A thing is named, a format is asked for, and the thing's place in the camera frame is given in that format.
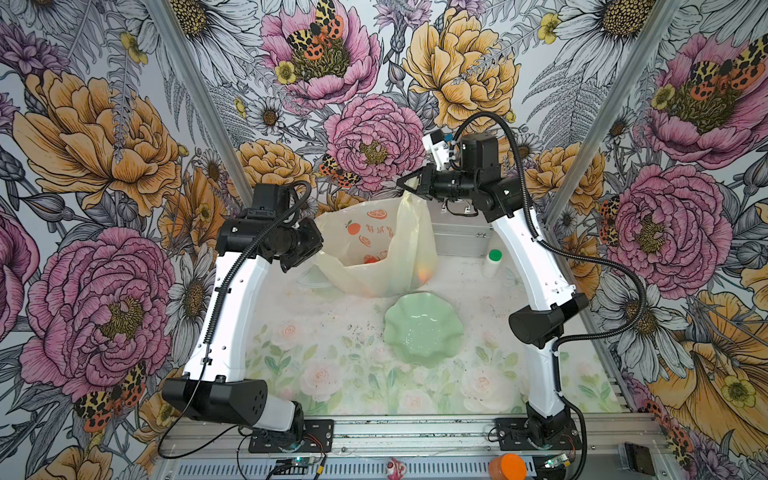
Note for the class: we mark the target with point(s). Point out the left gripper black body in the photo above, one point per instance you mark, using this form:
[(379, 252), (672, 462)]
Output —
[(300, 244)]

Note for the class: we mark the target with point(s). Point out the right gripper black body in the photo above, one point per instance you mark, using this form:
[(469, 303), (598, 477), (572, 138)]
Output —
[(450, 183)]

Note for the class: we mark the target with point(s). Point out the cream translucent plastic bag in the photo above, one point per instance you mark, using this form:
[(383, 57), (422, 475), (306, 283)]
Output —
[(397, 230)]

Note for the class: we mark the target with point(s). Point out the light green wavy plate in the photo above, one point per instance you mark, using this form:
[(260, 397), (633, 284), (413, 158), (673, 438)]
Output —
[(423, 329)]

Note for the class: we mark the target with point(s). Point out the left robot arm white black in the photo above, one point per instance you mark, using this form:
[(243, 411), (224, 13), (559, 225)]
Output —
[(214, 386)]

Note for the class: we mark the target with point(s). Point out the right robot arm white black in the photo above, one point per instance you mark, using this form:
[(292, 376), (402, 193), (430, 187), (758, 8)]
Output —
[(552, 300)]

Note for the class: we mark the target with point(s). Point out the silver aluminium case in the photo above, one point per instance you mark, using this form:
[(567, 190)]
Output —
[(459, 236)]

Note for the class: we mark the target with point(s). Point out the white bottle green cap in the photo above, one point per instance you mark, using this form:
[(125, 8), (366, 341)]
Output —
[(492, 263)]

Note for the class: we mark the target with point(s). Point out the pink white small figure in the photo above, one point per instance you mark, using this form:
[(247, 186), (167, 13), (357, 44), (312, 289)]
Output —
[(395, 469)]

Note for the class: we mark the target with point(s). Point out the orange round cap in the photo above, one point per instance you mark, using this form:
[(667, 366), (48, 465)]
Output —
[(507, 467)]

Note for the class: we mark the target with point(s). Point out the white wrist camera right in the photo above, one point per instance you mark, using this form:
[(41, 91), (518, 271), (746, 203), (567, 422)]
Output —
[(438, 147)]

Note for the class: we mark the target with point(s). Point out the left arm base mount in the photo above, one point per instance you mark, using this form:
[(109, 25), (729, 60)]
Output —
[(315, 436)]

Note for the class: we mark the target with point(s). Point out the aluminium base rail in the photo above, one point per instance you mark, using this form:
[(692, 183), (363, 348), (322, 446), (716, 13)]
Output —
[(430, 447)]

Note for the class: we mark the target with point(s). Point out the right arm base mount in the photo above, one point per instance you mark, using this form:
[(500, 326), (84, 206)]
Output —
[(523, 434)]

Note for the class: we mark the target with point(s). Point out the aluminium corner post left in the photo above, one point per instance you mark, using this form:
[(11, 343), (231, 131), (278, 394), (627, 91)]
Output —
[(184, 60)]

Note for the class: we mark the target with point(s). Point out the aluminium corner post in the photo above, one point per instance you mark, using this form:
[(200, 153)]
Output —
[(660, 18), (184, 60)]

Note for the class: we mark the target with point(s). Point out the aluminium corner post right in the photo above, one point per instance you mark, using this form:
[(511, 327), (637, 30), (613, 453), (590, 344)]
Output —
[(660, 18)]

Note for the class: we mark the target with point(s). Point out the black device on rail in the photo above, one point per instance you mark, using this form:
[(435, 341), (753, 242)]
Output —
[(637, 458)]

